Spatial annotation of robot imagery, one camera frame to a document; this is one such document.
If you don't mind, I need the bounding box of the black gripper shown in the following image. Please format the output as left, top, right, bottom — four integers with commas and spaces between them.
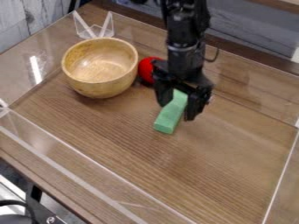
151, 43, 216, 122

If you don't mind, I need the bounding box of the green rectangular block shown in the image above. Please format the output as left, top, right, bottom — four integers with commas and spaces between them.
153, 90, 188, 134

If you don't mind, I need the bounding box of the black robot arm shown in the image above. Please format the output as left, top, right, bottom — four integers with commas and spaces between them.
151, 0, 220, 121

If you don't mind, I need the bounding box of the brown wooden bowl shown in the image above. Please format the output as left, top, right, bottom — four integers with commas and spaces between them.
60, 38, 139, 99

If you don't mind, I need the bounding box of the red toy strawberry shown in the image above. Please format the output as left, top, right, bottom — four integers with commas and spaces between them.
137, 57, 161, 85

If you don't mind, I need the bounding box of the clear acrylic tray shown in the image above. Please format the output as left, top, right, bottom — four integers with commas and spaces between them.
0, 17, 299, 224

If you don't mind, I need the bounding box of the clear acrylic corner bracket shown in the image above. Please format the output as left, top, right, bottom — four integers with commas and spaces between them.
72, 11, 115, 39

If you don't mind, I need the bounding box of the black table leg bracket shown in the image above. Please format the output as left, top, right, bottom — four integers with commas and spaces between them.
25, 185, 67, 224

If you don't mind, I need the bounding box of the black cable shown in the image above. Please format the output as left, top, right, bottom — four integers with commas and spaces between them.
0, 198, 39, 224

